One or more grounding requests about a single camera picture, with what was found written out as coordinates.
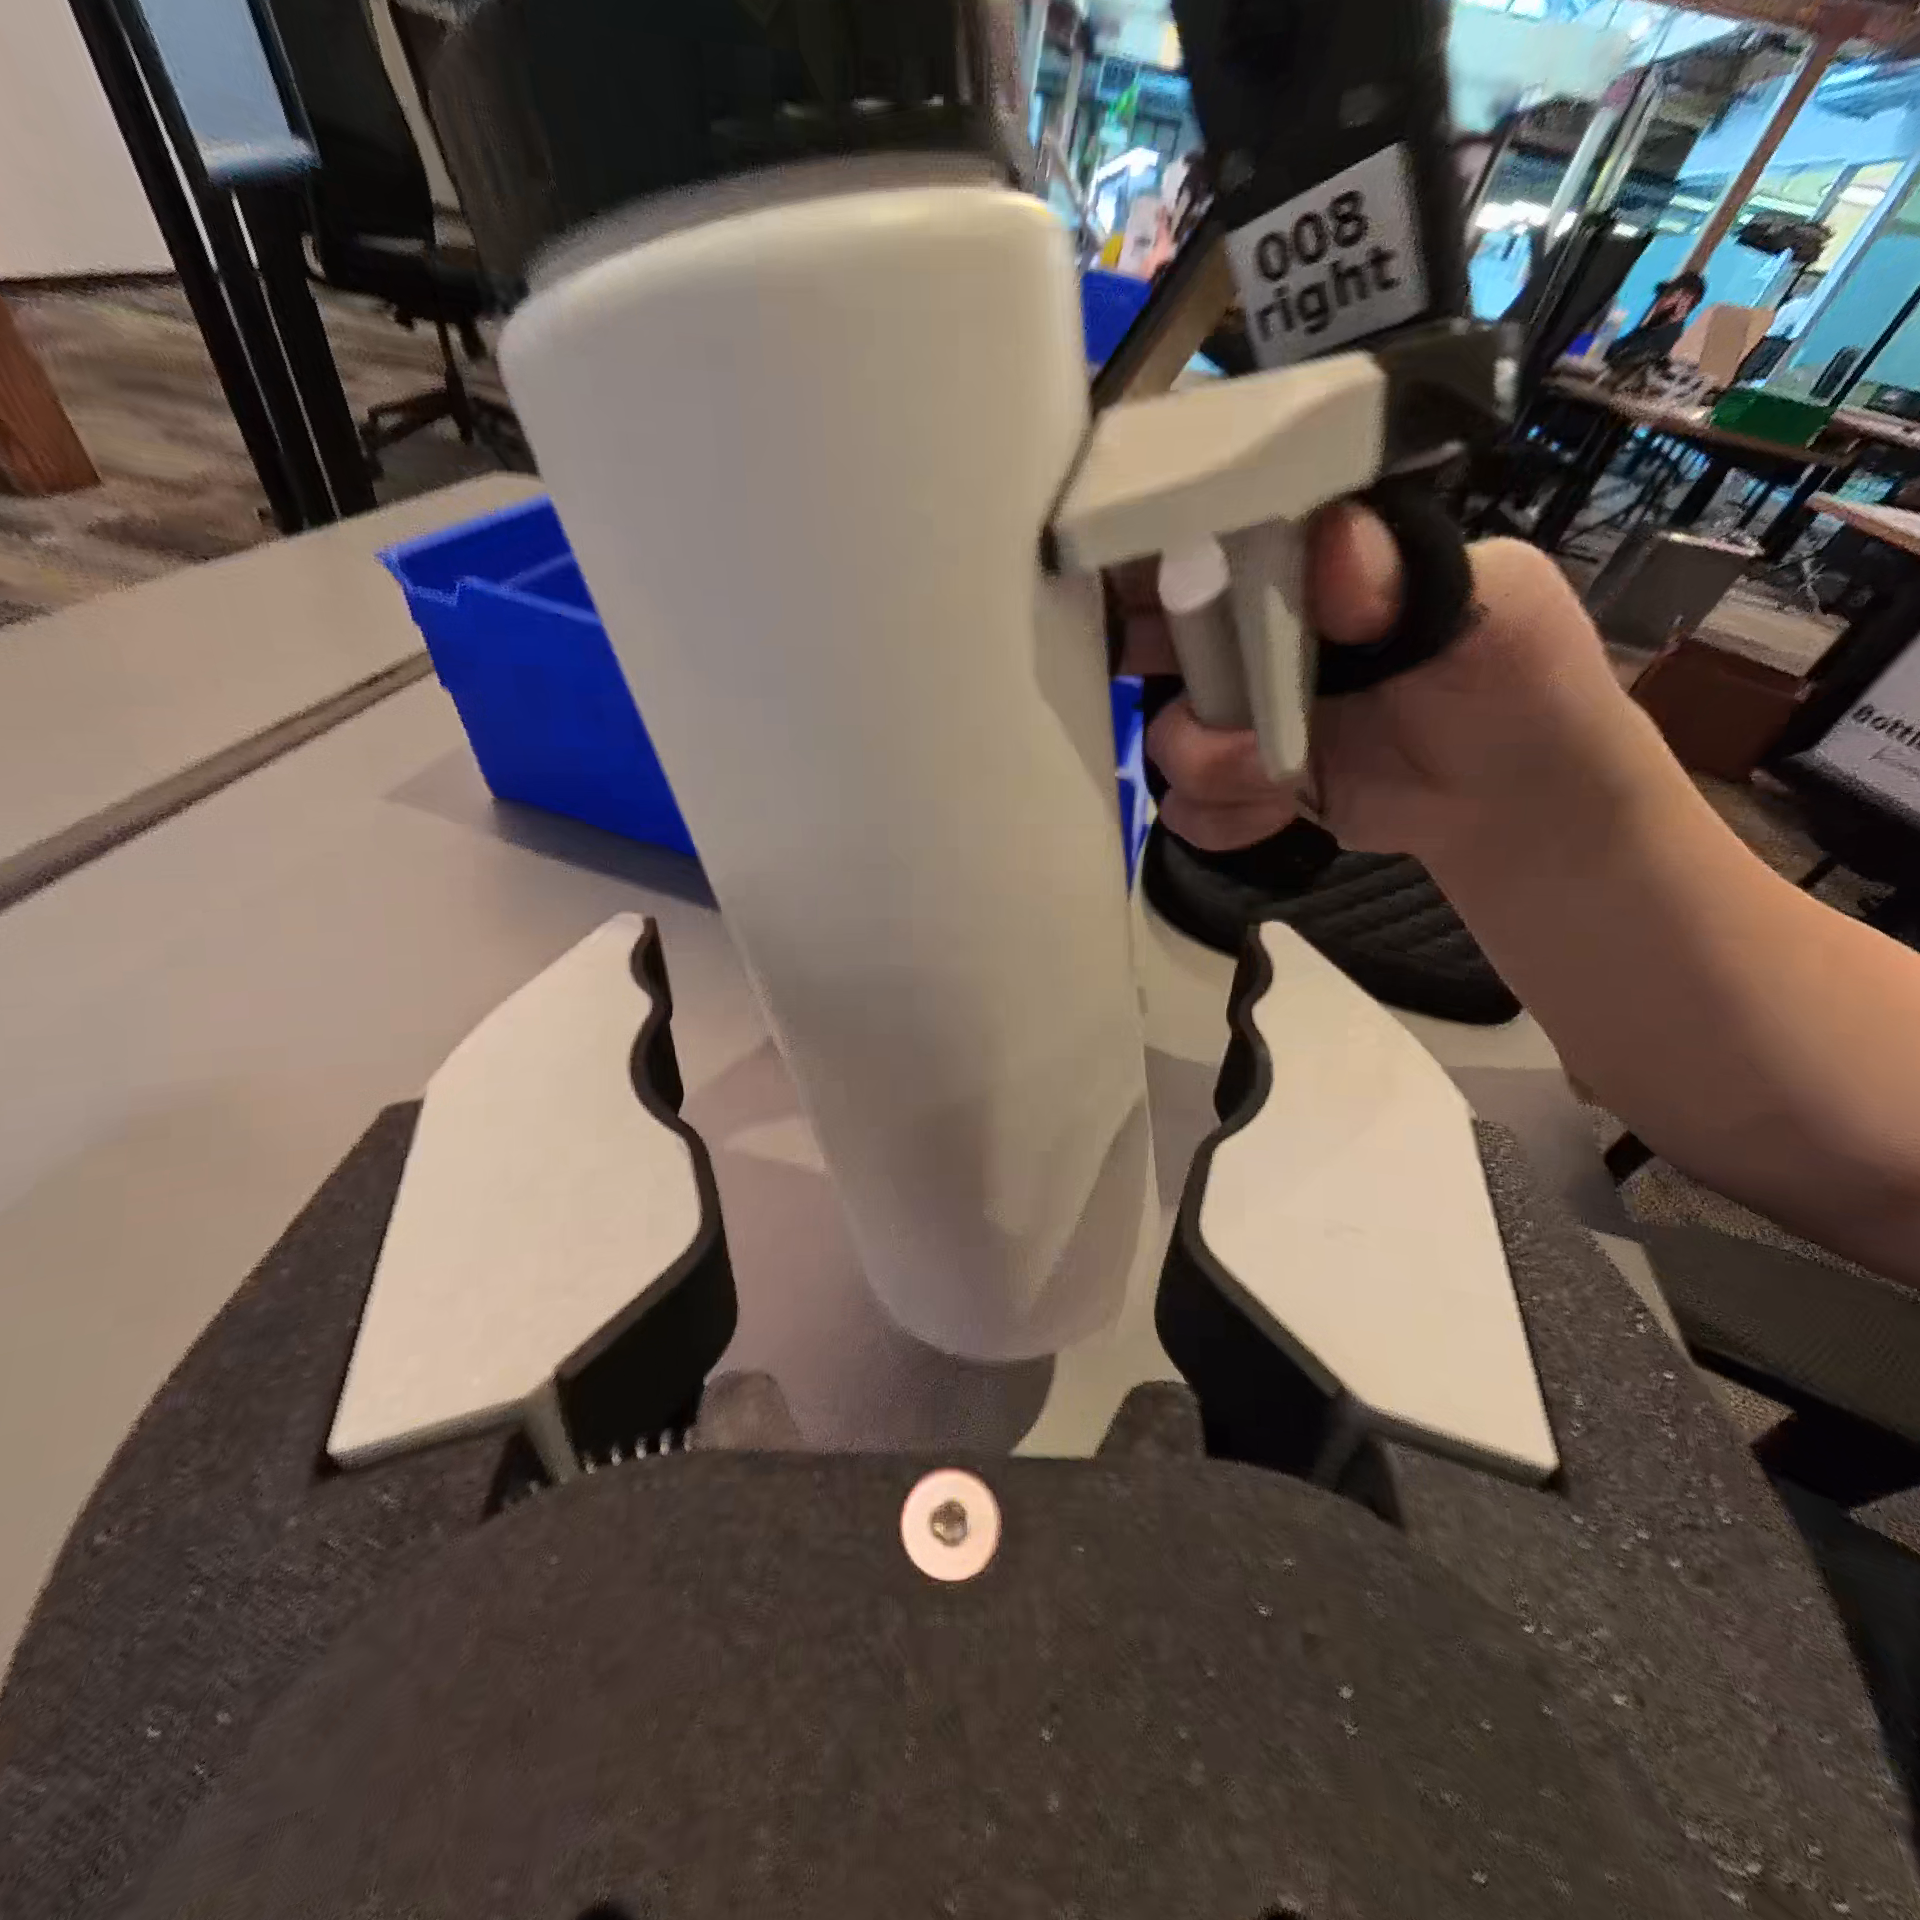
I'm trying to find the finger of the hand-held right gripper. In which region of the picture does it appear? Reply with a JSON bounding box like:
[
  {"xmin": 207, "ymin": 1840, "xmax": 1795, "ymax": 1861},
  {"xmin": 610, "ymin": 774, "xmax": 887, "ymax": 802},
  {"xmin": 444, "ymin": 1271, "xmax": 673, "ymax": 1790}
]
[{"xmin": 1037, "ymin": 352, "xmax": 1391, "ymax": 575}]

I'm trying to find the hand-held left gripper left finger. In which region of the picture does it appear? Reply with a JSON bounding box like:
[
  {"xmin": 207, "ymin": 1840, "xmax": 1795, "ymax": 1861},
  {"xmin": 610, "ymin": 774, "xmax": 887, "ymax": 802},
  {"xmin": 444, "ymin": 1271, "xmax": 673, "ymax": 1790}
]
[{"xmin": 327, "ymin": 914, "xmax": 741, "ymax": 1479}]

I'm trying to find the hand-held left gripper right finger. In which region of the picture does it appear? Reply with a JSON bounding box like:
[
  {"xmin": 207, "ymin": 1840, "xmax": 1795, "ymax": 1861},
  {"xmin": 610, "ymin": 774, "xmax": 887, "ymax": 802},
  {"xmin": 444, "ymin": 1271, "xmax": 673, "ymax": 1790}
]
[{"xmin": 1155, "ymin": 919, "xmax": 1562, "ymax": 1489}]

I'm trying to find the white bottle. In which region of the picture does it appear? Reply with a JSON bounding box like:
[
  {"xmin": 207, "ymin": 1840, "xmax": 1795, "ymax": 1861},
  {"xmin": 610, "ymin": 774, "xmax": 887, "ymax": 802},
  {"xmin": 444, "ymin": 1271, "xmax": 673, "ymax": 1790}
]
[{"xmin": 499, "ymin": 188, "xmax": 1156, "ymax": 1364}]

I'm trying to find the person's right forearm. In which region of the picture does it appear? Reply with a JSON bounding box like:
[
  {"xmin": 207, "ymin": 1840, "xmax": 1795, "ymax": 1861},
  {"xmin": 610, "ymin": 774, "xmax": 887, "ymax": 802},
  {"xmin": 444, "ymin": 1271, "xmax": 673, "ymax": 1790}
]
[{"xmin": 1546, "ymin": 704, "xmax": 1920, "ymax": 1238}]

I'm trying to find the person's right hand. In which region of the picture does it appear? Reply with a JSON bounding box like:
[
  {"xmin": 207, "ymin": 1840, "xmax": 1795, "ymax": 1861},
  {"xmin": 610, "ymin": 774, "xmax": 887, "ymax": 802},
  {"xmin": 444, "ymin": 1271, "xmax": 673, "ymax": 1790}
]
[{"xmin": 1147, "ymin": 502, "xmax": 1667, "ymax": 864}]

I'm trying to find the dark tilted stand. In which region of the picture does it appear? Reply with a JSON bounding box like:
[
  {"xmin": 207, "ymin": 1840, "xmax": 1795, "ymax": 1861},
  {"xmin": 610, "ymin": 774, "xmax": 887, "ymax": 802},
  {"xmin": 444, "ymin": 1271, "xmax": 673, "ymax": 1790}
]
[{"xmin": 1088, "ymin": 223, "xmax": 1249, "ymax": 407}]

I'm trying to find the black wrist rest pad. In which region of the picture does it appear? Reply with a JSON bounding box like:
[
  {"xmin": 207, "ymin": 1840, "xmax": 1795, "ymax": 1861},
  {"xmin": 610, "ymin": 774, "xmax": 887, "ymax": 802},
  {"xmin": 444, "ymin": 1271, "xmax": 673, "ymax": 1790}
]
[{"xmin": 1141, "ymin": 816, "xmax": 1525, "ymax": 1025}]

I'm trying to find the black office chair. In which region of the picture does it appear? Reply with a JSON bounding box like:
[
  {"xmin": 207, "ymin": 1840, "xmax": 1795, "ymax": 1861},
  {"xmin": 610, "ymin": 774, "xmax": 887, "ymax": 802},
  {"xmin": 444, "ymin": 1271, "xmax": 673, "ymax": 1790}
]
[
  {"xmin": 307, "ymin": 0, "xmax": 529, "ymax": 453},
  {"xmin": 1463, "ymin": 209, "xmax": 1659, "ymax": 549}
]

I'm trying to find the grey trash can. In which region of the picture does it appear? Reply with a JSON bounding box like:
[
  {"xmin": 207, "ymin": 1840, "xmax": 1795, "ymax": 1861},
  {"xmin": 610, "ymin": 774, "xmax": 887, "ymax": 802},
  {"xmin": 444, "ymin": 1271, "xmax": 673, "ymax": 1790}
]
[{"xmin": 1591, "ymin": 532, "xmax": 1757, "ymax": 647}]

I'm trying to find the brown cardboard box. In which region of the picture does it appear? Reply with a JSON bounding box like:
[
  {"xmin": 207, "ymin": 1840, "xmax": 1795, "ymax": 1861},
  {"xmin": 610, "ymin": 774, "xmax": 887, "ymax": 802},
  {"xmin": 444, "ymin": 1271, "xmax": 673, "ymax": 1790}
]
[{"xmin": 1627, "ymin": 638, "xmax": 1817, "ymax": 781}]

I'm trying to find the green box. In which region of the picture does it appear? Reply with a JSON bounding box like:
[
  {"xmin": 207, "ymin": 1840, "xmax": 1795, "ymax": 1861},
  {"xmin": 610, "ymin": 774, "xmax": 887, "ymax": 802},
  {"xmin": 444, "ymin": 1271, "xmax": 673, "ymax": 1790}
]
[{"xmin": 1709, "ymin": 386, "xmax": 1855, "ymax": 444}]

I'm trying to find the black sign holder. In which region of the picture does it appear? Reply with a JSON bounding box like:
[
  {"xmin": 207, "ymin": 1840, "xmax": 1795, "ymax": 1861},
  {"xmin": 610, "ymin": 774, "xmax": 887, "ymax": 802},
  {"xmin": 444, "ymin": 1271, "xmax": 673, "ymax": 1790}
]
[{"xmin": 1793, "ymin": 630, "xmax": 1920, "ymax": 873}]

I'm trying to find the black table frame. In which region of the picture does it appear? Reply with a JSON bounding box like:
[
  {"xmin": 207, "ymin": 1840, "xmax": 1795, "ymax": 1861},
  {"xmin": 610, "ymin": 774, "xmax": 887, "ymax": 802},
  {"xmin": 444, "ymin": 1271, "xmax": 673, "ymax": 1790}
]
[{"xmin": 66, "ymin": 0, "xmax": 378, "ymax": 534}]

